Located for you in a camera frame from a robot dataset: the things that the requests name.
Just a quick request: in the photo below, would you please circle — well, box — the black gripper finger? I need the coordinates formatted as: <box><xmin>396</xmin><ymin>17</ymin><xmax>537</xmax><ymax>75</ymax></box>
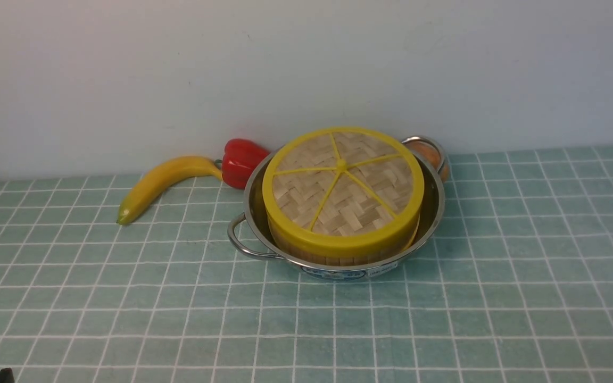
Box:
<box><xmin>0</xmin><ymin>368</ymin><xmax>15</xmax><ymax>383</ymax></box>

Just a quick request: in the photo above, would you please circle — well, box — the yellow-rimmed bamboo steamer basket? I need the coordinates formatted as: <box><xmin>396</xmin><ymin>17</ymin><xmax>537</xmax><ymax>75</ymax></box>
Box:
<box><xmin>268</xmin><ymin>213</ymin><xmax>419</xmax><ymax>266</ymax></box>

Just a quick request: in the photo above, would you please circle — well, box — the woven bamboo steamer lid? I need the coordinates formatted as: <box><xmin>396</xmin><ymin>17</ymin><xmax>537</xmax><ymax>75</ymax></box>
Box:
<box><xmin>262</xmin><ymin>128</ymin><xmax>426</xmax><ymax>244</ymax></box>

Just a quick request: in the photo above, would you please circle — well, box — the stainless steel pot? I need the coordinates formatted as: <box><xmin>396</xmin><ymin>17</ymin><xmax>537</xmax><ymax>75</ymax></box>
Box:
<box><xmin>228</xmin><ymin>136</ymin><xmax>449</xmax><ymax>281</ymax></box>

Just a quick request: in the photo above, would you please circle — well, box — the yellow banana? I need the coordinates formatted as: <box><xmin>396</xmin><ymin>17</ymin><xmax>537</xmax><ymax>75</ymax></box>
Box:
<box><xmin>116</xmin><ymin>156</ymin><xmax>223</xmax><ymax>226</ymax></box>

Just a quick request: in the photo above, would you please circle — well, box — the red bell pepper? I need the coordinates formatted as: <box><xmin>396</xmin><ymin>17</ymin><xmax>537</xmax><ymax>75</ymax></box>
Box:
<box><xmin>214</xmin><ymin>138</ymin><xmax>270</xmax><ymax>190</ymax></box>

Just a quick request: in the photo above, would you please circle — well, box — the orange round fruit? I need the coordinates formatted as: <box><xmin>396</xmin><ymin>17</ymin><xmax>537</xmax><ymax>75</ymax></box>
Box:
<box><xmin>405</xmin><ymin>141</ymin><xmax>450</xmax><ymax>182</ymax></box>

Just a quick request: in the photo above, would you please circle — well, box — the green checked tablecloth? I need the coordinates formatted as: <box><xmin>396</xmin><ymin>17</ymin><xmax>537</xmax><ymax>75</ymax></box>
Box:
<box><xmin>0</xmin><ymin>146</ymin><xmax>613</xmax><ymax>382</ymax></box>

